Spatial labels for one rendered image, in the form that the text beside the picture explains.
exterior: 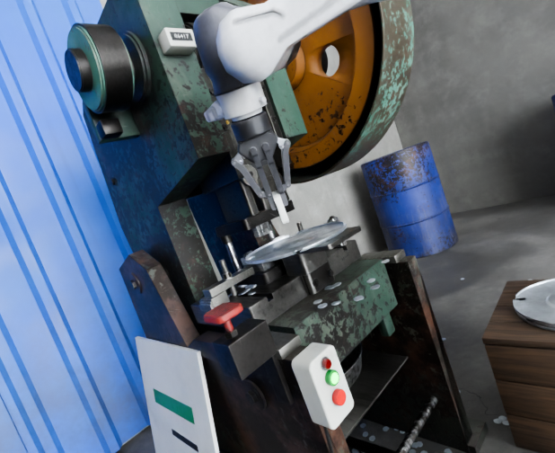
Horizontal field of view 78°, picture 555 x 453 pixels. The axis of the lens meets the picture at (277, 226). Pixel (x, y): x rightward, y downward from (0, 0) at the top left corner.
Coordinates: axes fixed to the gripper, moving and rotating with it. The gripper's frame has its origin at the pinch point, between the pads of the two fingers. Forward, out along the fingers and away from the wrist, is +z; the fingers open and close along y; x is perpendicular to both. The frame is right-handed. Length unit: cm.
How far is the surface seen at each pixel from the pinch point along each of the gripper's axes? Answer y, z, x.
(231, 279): -18.6, 17.9, 8.8
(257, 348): -13.4, 17.2, -19.9
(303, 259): 1.0, 17.4, 4.9
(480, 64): 228, 39, 260
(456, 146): 201, 112, 267
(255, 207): -6.0, 4.0, 16.1
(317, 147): 20, 3, 47
